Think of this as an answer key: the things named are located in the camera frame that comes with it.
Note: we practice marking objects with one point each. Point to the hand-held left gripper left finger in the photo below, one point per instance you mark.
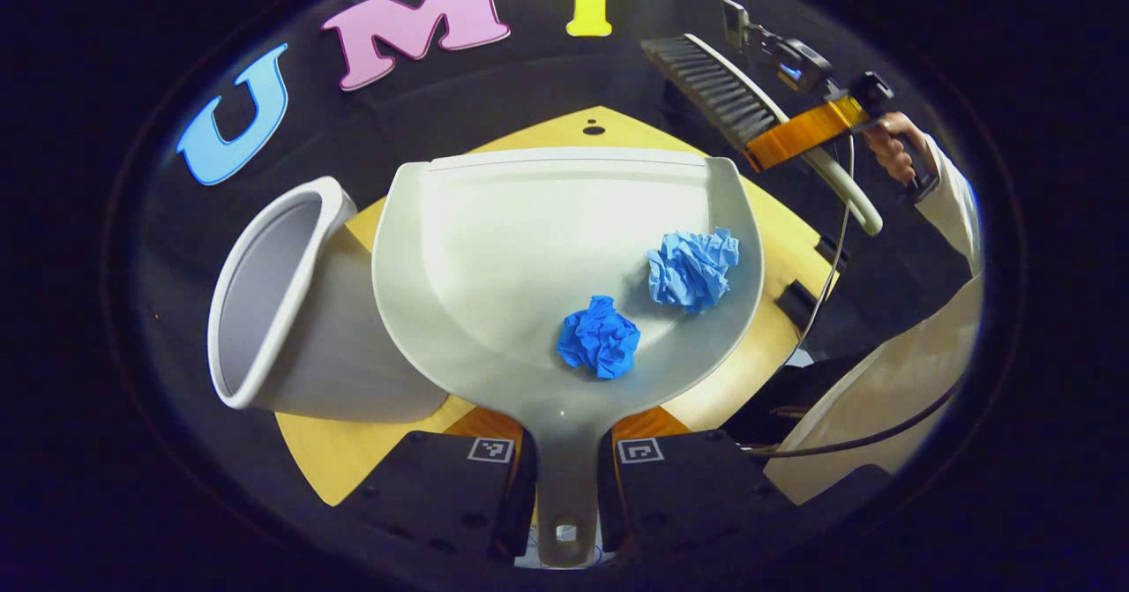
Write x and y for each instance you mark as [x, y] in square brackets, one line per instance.
[441, 486]

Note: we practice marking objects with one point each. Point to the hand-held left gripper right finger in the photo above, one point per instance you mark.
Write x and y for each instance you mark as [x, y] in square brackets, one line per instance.
[688, 486]

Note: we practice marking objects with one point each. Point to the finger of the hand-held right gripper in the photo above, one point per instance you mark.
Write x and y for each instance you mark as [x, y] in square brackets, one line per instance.
[803, 129]

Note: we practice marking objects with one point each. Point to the small white broom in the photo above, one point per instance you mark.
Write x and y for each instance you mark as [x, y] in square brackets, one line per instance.
[719, 89]

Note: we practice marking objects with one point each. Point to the dark blue paper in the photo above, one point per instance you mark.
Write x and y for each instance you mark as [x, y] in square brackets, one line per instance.
[600, 338]

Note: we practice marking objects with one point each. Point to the light blue paper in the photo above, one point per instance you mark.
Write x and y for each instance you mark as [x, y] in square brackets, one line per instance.
[692, 270]

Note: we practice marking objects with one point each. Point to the white garbage bin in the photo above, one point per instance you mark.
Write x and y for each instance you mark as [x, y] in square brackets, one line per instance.
[326, 345]

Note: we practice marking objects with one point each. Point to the white dustpan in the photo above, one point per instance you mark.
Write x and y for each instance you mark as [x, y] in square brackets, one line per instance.
[529, 239]

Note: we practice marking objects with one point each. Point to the black desk clamp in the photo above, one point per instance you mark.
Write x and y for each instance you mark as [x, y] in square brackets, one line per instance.
[796, 303]
[831, 251]

